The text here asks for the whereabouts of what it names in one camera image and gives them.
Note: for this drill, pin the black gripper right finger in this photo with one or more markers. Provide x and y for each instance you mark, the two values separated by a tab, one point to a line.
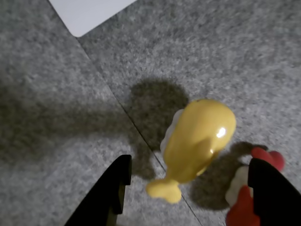
277	200

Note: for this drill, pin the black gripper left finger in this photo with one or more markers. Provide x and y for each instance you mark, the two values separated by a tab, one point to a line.
103	202

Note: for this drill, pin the yellow egg sushi figure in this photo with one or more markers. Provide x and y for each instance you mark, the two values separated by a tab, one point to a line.
195	146

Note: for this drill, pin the red tuna sushi figure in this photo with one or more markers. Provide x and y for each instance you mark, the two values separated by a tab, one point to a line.
242	207

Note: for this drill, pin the white rectangular card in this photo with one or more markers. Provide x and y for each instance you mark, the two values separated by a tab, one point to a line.
87	14

